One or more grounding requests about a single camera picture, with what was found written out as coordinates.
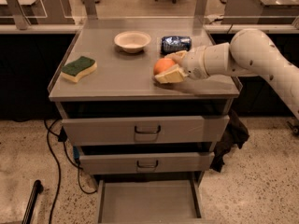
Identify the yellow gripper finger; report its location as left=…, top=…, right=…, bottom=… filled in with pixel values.
left=154, top=64, right=188, bottom=84
left=166, top=50, right=187, bottom=64

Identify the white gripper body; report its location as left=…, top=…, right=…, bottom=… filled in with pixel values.
left=181, top=46, right=208, bottom=79

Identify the orange fruit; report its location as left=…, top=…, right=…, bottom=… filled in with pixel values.
left=153, top=58, right=176, bottom=76

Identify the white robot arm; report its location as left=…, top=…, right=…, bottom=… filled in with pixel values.
left=153, top=29, right=299, bottom=119

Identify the grey top drawer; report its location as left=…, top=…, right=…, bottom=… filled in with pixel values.
left=62, top=116, right=229, bottom=147

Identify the grey drawer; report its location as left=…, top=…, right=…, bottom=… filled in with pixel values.
left=94, top=180, right=215, bottom=224
left=79, top=152, right=214, bottom=175
left=62, top=116, right=229, bottom=147

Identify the grey metal drawer cabinet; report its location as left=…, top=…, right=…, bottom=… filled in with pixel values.
left=47, top=17, right=243, bottom=224

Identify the grey middle drawer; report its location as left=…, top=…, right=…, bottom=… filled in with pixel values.
left=79, top=152, right=214, bottom=175

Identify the grey bottom drawer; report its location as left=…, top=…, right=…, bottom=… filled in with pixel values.
left=94, top=180, right=215, bottom=224

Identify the blue crushed soda can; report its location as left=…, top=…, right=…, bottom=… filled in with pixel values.
left=161, top=35, right=192, bottom=54

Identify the white paper bowl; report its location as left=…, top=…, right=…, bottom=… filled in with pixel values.
left=114, top=31, right=151, bottom=54

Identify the dark cloth bag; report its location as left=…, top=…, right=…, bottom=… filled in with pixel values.
left=210, top=109, right=249, bottom=173

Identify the right grey desk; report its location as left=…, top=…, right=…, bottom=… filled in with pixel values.
left=222, top=0, right=299, bottom=24

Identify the grey desk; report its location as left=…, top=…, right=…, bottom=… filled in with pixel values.
left=0, top=0, right=76, bottom=25
left=222, top=0, right=299, bottom=24

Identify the green yellow sponge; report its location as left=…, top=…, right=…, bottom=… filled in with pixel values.
left=61, top=56, right=97, bottom=83

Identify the black wheel at right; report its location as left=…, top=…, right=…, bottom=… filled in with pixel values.
left=287, top=121, right=299, bottom=136

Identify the left grey desk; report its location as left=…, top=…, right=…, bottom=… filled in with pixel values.
left=0, top=0, right=76, bottom=25

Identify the clear acrylic barrier panel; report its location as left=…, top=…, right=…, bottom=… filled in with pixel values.
left=1, top=0, right=298, bottom=34

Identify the black bar lower left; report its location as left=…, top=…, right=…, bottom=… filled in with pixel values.
left=21, top=180, right=43, bottom=224

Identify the black power cable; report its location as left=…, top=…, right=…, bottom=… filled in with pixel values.
left=43, top=119, right=97, bottom=224

